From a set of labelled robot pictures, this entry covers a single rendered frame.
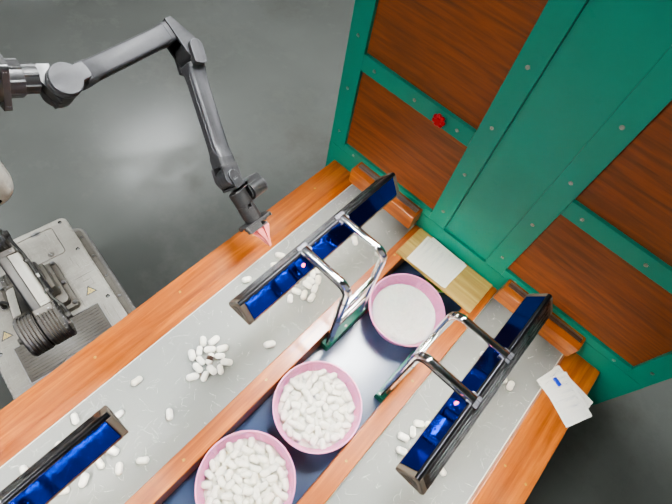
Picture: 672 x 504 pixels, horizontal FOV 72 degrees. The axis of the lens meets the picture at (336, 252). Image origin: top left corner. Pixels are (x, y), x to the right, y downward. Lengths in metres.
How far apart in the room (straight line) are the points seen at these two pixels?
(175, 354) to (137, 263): 1.09
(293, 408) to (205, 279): 0.50
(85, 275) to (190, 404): 0.77
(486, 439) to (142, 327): 1.10
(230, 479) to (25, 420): 0.57
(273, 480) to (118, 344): 0.60
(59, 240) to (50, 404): 0.79
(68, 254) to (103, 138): 1.16
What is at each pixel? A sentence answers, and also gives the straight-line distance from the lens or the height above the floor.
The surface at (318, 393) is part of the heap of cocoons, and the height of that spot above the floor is 0.72.
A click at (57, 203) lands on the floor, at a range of 2.86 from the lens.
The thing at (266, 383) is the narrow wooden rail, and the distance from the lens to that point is 1.44.
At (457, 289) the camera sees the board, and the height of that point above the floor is 0.78.
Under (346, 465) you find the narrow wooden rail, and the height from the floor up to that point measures 0.77.
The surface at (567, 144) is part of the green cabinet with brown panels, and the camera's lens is 1.31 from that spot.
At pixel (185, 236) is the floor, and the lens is 2.57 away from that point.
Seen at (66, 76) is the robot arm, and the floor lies 1.35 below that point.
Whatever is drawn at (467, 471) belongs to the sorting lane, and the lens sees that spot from 1.54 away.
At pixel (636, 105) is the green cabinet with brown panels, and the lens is 1.20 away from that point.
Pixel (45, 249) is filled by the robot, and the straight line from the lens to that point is 2.12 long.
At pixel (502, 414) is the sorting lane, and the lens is 1.62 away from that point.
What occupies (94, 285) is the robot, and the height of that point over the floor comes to 0.47.
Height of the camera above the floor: 2.16
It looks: 59 degrees down
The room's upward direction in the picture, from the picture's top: 15 degrees clockwise
